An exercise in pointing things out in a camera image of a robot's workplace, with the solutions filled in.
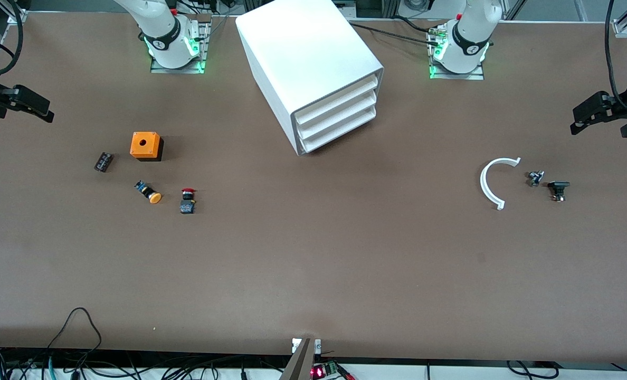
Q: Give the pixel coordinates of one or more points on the white drawer cabinet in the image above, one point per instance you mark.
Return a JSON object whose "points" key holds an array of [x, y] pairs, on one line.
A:
{"points": [[303, 53]]}

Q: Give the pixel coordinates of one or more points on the yellow push button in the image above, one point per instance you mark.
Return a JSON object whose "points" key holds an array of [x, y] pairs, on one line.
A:
{"points": [[154, 197]]}

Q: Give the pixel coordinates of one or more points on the lowest white cabinet drawer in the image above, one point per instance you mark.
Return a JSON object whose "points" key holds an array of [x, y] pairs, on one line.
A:
{"points": [[340, 130]]}

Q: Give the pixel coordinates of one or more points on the small black contact block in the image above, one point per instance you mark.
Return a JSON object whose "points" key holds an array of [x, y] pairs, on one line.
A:
{"points": [[103, 161]]}

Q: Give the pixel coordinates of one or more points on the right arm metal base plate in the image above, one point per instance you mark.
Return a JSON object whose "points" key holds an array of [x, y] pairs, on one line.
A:
{"points": [[179, 70]]}

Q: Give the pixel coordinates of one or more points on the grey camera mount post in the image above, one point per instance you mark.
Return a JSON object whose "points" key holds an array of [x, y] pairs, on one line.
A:
{"points": [[300, 364]]}

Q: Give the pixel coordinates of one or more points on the middle white cabinet drawer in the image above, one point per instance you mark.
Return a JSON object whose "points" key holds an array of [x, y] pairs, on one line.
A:
{"points": [[337, 115]]}

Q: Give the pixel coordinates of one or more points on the small white mounting bracket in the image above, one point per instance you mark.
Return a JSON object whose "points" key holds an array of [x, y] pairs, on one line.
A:
{"points": [[295, 345]]}

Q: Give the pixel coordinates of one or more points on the black flat-head switch part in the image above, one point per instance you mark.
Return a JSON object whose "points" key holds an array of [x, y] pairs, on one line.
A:
{"points": [[558, 186]]}

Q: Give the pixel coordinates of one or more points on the white curved plastic arc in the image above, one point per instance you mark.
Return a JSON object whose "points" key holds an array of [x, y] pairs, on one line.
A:
{"points": [[483, 184]]}

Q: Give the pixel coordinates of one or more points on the small grey black switch part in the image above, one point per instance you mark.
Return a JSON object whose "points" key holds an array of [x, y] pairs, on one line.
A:
{"points": [[535, 178]]}

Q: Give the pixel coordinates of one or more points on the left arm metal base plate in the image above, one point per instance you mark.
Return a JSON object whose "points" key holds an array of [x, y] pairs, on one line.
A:
{"points": [[456, 76]]}

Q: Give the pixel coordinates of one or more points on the circuit board with red light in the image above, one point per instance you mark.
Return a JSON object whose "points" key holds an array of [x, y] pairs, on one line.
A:
{"points": [[319, 372]]}

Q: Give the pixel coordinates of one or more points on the red push button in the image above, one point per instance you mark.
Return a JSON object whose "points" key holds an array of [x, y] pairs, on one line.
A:
{"points": [[187, 203]]}

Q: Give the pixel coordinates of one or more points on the orange button enclosure box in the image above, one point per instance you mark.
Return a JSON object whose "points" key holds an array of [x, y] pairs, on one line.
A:
{"points": [[144, 145]]}

